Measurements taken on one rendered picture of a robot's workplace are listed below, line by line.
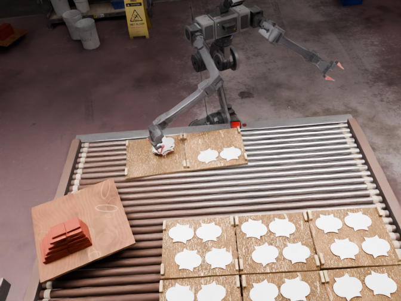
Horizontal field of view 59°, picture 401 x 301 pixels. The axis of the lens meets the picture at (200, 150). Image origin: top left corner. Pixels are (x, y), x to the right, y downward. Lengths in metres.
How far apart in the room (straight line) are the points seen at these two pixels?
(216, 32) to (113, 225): 1.54
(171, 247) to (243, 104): 2.59
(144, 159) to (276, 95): 2.39
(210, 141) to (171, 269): 0.97
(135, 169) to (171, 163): 0.24
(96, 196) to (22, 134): 2.55
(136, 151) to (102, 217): 0.62
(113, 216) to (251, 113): 2.49
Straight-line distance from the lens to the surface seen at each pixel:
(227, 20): 2.72
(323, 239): 2.11
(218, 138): 2.54
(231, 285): 1.93
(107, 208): 2.16
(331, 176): 2.41
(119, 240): 2.02
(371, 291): 2.04
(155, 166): 2.42
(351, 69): 5.05
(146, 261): 2.06
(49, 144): 4.35
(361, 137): 2.66
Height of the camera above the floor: 2.72
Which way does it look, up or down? 46 degrees down
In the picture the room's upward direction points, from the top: 6 degrees counter-clockwise
